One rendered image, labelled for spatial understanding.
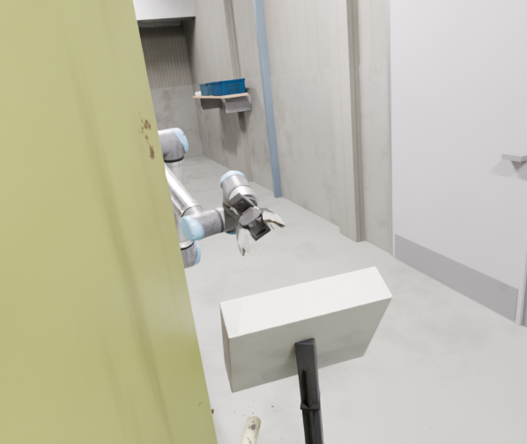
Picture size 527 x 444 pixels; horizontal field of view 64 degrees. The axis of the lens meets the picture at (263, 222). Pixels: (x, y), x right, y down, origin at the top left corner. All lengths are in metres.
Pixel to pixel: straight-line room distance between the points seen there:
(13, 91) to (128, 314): 0.24
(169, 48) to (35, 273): 9.65
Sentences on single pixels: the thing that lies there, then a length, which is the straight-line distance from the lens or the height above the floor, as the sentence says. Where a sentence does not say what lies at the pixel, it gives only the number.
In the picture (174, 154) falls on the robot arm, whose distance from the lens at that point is 1.90.
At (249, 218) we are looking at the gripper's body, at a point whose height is 1.21.
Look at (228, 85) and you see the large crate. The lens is 6.16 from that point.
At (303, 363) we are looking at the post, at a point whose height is 1.03.
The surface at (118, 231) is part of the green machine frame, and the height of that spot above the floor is 1.47.
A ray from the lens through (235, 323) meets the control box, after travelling 0.82.
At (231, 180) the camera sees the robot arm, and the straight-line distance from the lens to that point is 1.42.
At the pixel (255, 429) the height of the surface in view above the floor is 0.64.
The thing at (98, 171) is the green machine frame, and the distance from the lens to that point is 0.44.
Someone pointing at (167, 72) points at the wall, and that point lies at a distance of 9.90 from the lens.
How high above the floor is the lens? 1.61
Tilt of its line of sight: 19 degrees down
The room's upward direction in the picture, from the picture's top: 7 degrees counter-clockwise
